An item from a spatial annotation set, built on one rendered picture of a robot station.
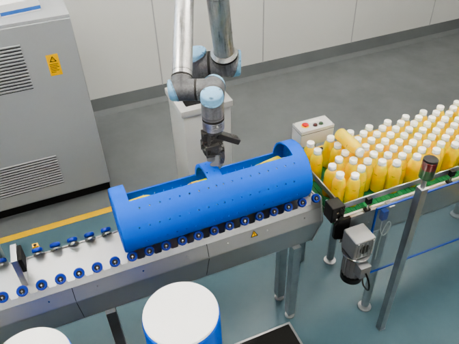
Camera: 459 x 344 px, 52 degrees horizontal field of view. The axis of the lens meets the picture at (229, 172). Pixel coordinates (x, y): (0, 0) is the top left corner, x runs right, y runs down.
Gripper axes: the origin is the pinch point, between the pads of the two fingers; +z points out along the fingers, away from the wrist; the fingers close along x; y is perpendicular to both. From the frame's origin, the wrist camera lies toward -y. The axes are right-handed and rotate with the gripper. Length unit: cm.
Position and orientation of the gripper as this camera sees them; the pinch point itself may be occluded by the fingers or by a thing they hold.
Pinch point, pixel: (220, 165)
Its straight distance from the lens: 205.8
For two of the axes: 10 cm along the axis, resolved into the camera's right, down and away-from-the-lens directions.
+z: 0.3, 7.8, 6.3
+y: -9.2, 2.6, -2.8
